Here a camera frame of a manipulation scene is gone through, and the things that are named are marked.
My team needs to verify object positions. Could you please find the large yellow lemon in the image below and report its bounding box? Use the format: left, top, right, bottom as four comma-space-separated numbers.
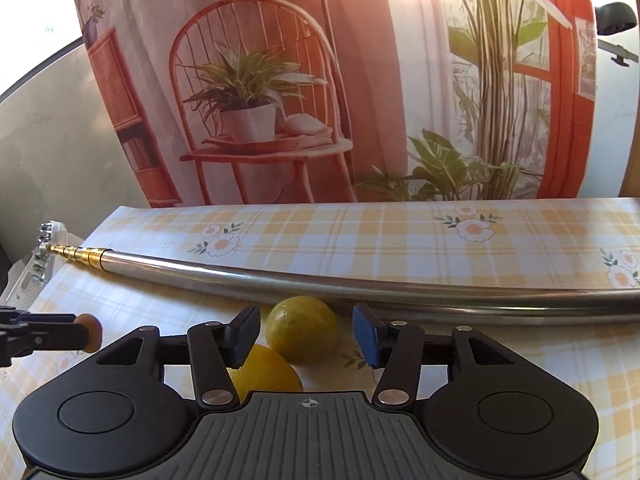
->
227, 344, 304, 402

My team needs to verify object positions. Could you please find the brown kiwi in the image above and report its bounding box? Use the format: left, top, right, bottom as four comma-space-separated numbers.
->
74, 313, 103, 353

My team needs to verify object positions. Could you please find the green lime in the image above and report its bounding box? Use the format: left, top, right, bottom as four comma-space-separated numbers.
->
264, 296, 338, 366

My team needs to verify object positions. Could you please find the white plastic object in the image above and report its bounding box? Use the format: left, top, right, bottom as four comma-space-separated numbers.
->
1, 220, 84, 310

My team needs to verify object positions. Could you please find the telescopic metal pole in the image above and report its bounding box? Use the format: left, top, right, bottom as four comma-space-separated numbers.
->
43, 243, 639, 326

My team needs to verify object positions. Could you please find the printed room backdrop cloth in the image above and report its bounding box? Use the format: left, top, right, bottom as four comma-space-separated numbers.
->
74, 0, 596, 207

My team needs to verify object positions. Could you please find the black lamp fixture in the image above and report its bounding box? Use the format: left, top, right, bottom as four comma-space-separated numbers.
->
594, 2, 639, 67

